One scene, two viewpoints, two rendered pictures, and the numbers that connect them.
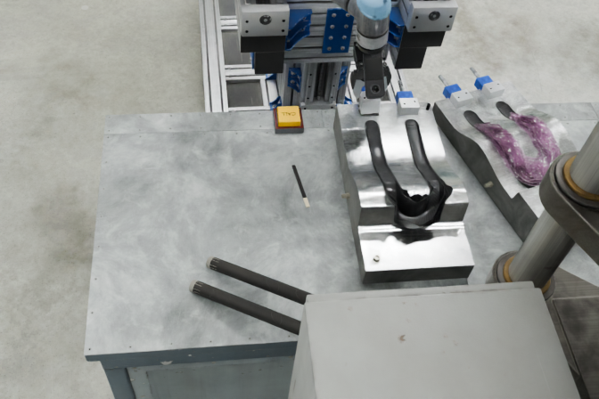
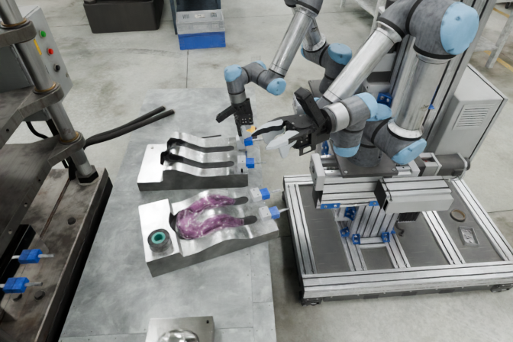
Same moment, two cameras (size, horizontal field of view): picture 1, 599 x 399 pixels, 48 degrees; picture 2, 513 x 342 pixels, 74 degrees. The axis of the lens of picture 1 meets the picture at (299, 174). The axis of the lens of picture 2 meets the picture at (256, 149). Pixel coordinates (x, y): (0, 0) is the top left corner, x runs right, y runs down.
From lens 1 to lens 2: 208 cm
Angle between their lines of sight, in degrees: 63
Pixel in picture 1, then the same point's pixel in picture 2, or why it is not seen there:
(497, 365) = not seen: outside the picture
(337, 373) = not seen: hidden behind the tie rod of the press
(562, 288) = (33, 96)
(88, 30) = not seen: hidden behind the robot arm
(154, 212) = (201, 99)
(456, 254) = (145, 176)
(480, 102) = (255, 207)
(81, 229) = (272, 153)
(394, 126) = (228, 156)
